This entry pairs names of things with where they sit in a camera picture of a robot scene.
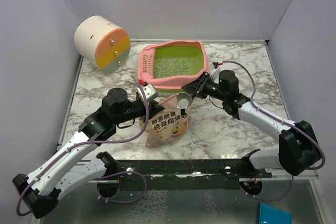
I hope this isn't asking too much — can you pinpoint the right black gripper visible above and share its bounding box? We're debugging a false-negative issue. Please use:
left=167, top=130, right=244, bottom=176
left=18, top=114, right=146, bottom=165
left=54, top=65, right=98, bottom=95
left=183, top=71, right=227, bottom=101

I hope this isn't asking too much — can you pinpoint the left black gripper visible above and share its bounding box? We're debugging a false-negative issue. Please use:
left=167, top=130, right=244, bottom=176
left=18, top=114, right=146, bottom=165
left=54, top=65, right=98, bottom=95
left=113, top=99, right=165, bottom=125

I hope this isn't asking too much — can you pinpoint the grey metal litter scoop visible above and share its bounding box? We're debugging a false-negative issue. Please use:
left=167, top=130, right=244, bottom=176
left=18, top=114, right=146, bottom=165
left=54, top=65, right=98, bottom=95
left=176, top=92, right=193, bottom=110

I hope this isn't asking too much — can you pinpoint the orange cat litter bag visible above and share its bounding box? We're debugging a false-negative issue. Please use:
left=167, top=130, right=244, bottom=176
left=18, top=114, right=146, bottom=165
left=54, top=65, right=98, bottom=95
left=145, top=94, right=191, bottom=148

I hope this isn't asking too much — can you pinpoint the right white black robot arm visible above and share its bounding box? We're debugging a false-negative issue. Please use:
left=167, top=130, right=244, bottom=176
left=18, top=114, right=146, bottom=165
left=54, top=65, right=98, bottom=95
left=182, top=70, right=323, bottom=177

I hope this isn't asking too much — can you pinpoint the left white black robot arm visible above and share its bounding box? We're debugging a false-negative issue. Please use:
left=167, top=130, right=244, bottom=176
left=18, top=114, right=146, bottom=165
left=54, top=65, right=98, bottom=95
left=12, top=84, right=164, bottom=219

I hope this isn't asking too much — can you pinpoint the pink and green litter box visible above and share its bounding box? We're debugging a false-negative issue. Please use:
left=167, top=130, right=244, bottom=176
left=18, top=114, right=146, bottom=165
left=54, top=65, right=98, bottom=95
left=138, top=40, right=210, bottom=93

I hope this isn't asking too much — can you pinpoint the cream cylindrical cat house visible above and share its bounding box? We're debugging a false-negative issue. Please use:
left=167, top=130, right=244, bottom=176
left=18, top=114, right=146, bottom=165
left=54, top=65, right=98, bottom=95
left=74, top=16, right=131, bottom=75

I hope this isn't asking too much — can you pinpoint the blue plastic object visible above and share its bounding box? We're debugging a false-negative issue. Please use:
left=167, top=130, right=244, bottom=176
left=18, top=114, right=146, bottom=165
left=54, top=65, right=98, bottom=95
left=259, top=203, right=292, bottom=224

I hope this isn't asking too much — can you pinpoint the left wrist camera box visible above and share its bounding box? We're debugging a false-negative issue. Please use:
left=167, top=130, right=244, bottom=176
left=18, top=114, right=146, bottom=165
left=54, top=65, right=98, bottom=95
left=136, top=79, right=159, bottom=103

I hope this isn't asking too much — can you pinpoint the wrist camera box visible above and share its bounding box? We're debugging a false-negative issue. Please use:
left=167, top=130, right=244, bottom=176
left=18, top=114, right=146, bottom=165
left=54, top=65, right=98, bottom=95
left=210, top=62, right=223, bottom=81
left=136, top=79, right=159, bottom=103

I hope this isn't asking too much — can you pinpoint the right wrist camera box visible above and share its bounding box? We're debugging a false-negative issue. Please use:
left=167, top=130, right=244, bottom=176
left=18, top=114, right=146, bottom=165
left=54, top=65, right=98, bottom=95
left=210, top=62, right=223, bottom=81

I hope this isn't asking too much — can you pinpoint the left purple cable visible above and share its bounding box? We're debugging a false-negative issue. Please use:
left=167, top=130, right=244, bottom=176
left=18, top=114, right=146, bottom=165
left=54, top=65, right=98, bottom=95
left=16, top=83, right=152, bottom=216

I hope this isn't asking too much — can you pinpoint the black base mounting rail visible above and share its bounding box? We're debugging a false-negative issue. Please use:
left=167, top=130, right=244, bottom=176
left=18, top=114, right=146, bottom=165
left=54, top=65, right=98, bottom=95
left=96, top=152, right=271, bottom=191

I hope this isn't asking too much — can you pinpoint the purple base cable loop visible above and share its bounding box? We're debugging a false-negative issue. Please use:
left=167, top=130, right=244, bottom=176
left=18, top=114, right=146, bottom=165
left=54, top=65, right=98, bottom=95
left=96, top=170, right=148, bottom=204

